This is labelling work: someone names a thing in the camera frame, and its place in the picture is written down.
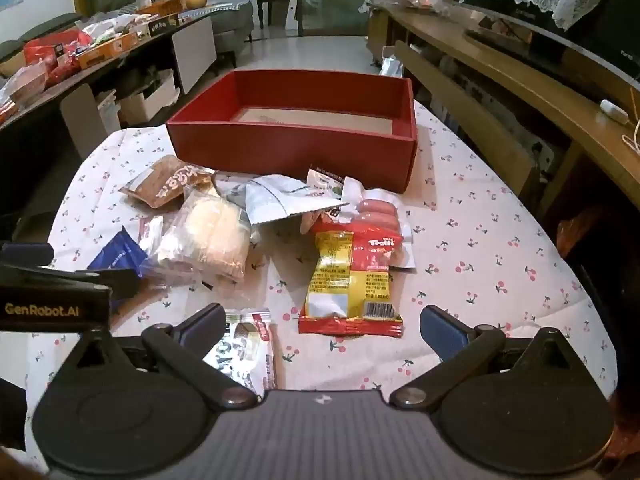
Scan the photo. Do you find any black television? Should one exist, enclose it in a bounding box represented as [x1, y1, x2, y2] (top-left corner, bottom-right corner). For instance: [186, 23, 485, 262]
[447, 0, 640, 106]

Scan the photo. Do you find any orange cardboard box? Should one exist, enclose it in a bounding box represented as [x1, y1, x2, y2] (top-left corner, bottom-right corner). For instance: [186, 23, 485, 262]
[77, 30, 140, 70]

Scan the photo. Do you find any crumpled clear plastic bag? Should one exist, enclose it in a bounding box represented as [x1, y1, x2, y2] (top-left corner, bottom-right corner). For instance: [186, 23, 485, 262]
[377, 45, 403, 78]

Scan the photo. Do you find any wooden television cabinet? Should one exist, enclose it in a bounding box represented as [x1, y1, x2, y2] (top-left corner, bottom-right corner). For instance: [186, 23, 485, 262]
[367, 2, 640, 221]

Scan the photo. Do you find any red yellow gummy packet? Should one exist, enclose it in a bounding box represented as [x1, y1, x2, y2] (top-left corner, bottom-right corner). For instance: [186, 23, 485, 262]
[298, 225, 405, 338]

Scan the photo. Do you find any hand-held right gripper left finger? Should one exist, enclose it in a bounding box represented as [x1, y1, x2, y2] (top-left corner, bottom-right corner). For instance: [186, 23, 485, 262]
[52, 303, 259, 409]

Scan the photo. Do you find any grey sofa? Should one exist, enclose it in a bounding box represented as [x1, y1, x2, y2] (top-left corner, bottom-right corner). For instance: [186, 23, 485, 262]
[207, 0, 255, 68]

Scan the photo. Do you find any red food bag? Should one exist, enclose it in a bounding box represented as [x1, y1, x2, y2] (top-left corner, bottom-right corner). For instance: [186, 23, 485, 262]
[0, 57, 81, 111]

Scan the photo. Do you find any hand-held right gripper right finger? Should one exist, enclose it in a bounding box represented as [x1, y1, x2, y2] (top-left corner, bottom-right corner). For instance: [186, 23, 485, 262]
[390, 305, 593, 408]

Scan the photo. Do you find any small red white packet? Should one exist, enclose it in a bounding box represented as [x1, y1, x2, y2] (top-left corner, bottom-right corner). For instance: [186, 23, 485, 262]
[139, 216, 166, 253]

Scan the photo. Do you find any blue snack packet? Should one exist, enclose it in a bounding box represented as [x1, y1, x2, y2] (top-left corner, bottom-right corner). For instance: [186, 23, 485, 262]
[86, 226, 151, 311]

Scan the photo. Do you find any red cardboard box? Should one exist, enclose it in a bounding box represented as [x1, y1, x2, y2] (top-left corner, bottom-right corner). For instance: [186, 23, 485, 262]
[166, 70, 419, 195]

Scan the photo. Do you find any cherry print tablecloth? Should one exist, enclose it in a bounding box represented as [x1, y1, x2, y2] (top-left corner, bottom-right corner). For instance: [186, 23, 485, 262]
[22, 96, 621, 471]

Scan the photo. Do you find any brown snack packet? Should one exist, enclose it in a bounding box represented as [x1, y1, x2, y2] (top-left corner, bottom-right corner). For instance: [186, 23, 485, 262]
[120, 155, 216, 210]

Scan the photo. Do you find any white foil packet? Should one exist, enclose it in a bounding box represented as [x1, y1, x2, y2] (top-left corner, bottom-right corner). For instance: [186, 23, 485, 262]
[215, 172, 351, 226]

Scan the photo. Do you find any black cardboard box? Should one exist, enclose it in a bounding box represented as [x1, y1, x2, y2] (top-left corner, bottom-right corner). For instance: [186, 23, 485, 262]
[149, 12, 181, 38]

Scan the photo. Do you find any orange basket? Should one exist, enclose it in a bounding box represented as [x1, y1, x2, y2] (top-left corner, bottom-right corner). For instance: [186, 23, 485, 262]
[137, 0, 186, 16]

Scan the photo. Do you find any white plastic bin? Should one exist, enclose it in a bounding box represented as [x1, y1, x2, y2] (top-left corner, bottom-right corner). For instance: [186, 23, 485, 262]
[97, 89, 123, 133]

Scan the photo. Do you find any white cardboard box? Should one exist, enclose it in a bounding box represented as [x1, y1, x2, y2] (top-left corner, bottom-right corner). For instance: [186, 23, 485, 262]
[119, 69, 181, 126]

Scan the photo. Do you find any clear bread packet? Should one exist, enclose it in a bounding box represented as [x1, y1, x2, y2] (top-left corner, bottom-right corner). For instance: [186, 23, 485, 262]
[142, 187, 253, 283]

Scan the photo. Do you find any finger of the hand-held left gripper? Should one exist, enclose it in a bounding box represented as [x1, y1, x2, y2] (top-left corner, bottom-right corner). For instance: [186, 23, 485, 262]
[50, 269, 146, 301]

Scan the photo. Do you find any silver red snack packet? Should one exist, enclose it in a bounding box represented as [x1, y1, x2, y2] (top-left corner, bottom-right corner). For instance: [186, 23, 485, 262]
[202, 308, 278, 396]

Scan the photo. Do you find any white packet with meat print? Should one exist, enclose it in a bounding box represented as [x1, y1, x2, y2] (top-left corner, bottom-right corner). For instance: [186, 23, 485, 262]
[306, 164, 347, 201]

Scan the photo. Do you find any white adapter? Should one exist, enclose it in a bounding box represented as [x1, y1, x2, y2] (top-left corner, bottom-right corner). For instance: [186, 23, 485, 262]
[599, 99, 630, 125]

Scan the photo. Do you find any clear sausage packet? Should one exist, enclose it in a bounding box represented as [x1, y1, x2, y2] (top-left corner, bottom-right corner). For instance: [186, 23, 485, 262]
[300, 177, 417, 271]

